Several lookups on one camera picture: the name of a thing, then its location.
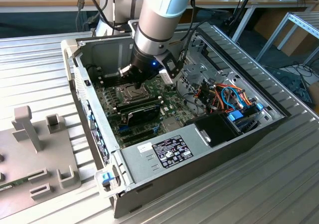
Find silver CPU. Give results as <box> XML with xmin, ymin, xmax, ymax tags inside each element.
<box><xmin>127</xmin><ymin>87</ymin><xmax>145</xmax><ymax>98</ymax></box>

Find aluminium frame table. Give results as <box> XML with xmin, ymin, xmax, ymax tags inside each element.
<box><xmin>255</xmin><ymin>11</ymin><xmax>319</xmax><ymax>65</ymax></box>

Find black graphics card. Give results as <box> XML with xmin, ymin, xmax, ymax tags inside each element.
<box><xmin>119</xmin><ymin>104</ymin><xmax>161</xmax><ymax>128</ymax></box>

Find green motherboard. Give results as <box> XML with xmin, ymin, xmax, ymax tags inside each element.
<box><xmin>92</xmin><ymin>68</ymin><xmax>200</xmax><ymax>150</ymax></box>

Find grey parts rack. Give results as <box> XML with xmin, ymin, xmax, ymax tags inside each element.
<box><xmin>0</xmin><ymin>105</ymin><xmax>82</xmax><ymax>214</ymax></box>

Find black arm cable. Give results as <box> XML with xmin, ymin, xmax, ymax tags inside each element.
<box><xmin>178</xmin><ymin>0</ymin><xmax>210</xmax><ymax>63</ymax></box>

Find open black PC case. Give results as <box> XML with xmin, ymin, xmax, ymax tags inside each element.
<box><xmin>61</xmin><ymin>26</ymin><xmax>292</xmax><ymax>219</ymax></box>

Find CPU socket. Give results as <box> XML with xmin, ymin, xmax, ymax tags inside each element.
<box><xmin>119</xmin><ymin>82</ymin><xmax>148</xmax><ymax>104</ymax></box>

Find metal socket cover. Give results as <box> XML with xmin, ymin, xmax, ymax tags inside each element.
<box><xmin>122</xmin><ymin>83</ymin><xmax>148</xmax><ymax>103</ymax></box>

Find metal drive cage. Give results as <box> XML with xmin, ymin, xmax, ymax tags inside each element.
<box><xmin>175</xmin><ymin>50</ymin><xmax>220</xmax><ymax>95</ymax></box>

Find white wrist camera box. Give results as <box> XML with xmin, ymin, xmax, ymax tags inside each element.
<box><xmin>159</xmin><ymin>52</ymin><xmax>184</xmax><ymax>85</ymax></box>

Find orange wire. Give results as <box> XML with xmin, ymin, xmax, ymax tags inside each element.
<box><xmin>213</xmin><ymin>83</ymin><xmax>253</xmax><ymax>110</ymax></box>

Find blue disk carrier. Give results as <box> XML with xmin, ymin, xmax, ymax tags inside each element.
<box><xmin>227</xmin><ymin>103</ymin><xmax>264</xmax><ymax>135</ymax></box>

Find light wooden desk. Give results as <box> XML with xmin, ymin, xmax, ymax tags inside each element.
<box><xmin>0</xmin><ymin>0</ymin><xmax>319</xmax><ymax>44</ymax></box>

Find blue wire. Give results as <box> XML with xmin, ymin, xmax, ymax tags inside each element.
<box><xmin>221</xmin><ymin>85</ymin><xmax>246</xmax><ymax>110</ymax></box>

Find small brown cardboard box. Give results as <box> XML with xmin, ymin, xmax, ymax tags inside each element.
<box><xmin>308</xmin><ymin>81</ymin><xmax>319</xmax><ymax>108</ymax></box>

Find green RAM stick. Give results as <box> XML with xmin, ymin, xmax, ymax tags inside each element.
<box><xmin>0</xmin><ymin>178</ymin><xmax>29</xmax><ymax>192</ymax></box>
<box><xmin>117</xmin><ymin>99</ymin><xmax>160</xmax><ymax>112</ymax></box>

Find blue case latch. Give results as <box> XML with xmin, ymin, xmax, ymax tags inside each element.
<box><xmin>101</xmin><ymin>173</ymin><xmax>114</xmax><ymax>186</ymax></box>

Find black expansion slot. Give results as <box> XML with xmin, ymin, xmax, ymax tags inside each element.
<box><xmin>121</xmin><ymin>128</ymin><xmax>155</xmax><ymax>140</ymax></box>
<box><xmin>123</xmin><ymin>133</ymin><xmax>157</xmax><ymax>146</ymax></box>

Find large brown cardboard box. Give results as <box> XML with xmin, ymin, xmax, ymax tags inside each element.
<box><xmin>253</xmin><ymin>8</ymin><xmax>319</xmax><ymax>57</ymax></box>

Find black slanted pole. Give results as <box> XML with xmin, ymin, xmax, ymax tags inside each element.
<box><xmin>227</xmin><ymin>0</ymin><xmax>257</xmax><ymax>34</ymax></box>

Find grey power supply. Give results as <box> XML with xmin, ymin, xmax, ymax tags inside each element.
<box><xmin>120</xmin><ymin>123</ymin><xmax>215</xmax><ymax>186</ymax></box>

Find silver chipset heat sink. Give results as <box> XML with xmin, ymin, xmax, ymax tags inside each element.
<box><xmin>161</xmin><ymin>117</ymin><xmax>182</xmax><ymax>133</ymax></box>

